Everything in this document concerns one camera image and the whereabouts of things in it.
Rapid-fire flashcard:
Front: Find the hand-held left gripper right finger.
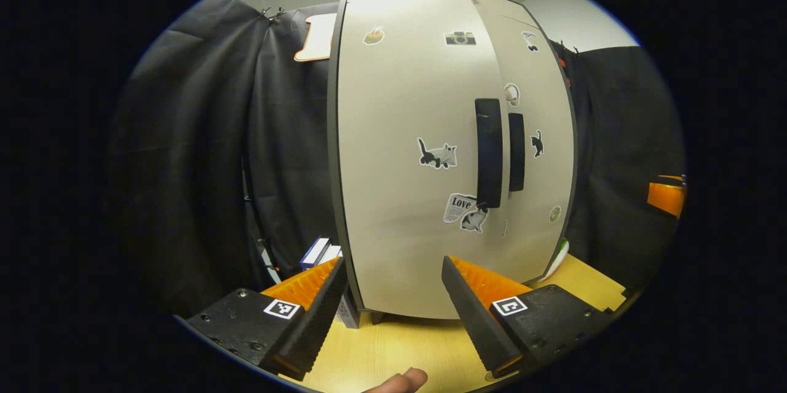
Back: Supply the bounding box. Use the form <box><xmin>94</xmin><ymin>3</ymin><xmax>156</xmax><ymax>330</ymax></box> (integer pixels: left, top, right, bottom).
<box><xmin>440</xmin><ymin>255</ymin><xmax>614</xmax><ymax>379</ymax></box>

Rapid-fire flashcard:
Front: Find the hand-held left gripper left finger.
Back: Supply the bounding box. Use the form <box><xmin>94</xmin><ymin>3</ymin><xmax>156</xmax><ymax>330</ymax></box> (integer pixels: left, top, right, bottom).
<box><xmin>183</xmin><ymin>256</ymin><xmax>349</xmax><ymax>383</ymax></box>

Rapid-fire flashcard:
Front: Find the white cabinet door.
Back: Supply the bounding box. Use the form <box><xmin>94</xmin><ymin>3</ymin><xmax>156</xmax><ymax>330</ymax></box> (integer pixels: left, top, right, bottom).
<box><xmin>469</xmin><ymin>0</ymin><xmax>579</xmax><ymax>286</ymax></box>
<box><xmin>335</xmin><ymin>0</ymin><xmax>514</xmax><ymax>320</ymax></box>

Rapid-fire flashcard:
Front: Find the white cabinet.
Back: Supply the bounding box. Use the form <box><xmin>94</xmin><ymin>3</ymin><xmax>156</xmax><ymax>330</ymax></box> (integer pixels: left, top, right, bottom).
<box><xmin>326</xmin><ymin>0</ymin><xmax>580</xmax><ymax>326</ymax></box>

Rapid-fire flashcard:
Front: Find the grey box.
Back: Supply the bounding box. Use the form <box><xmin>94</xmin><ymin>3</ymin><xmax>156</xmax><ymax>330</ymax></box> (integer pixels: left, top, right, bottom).
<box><xmin>336</xmin><ymin>285</ymin><xmax>362</xmax><ymax>330</ymax></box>

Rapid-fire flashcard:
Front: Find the blue white box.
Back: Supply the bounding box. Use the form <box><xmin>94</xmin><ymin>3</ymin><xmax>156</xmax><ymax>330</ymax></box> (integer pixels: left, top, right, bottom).
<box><xmin>299</xmin><ymin>236</ymin><xmax>331</xmax><ymax>269</ymax></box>

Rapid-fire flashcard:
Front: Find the black backdrop cloth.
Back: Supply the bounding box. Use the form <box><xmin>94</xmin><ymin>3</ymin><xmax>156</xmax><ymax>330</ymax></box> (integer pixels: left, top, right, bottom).
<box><xmin>549</xmin><ymin>41</ymin><xmax>687</xmax><ymax>295</ymax></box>
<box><xmin>108</xmin><ymin>0</ymin><xmax>345</xmax><ymax>320</ymax></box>

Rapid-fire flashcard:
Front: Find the metal backdrop stand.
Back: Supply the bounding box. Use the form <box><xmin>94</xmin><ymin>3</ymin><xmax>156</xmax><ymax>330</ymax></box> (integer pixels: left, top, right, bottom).
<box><xmin>243</xmin><ymin>159</ymin><xmax>280</xmax><ymax>286</ymax></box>

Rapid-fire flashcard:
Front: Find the green white packet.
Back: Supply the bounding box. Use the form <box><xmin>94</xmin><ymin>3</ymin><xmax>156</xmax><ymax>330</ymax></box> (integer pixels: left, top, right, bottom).
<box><xmin>544</xmin><ymin>238</ymin><xmax>570</xmax><ymax>281</ymax></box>

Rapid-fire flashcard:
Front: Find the black door handle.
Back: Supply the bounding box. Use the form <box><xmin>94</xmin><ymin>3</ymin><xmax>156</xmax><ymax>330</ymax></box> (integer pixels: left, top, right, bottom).
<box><xmin>508</xmin><ymin>113</ymin><xmax>527</xmax><ymax>193</ymax></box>
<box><xmin>474</xmin><ymin>98</ymin><xmax>504</xmax><ymax>209</ymax></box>

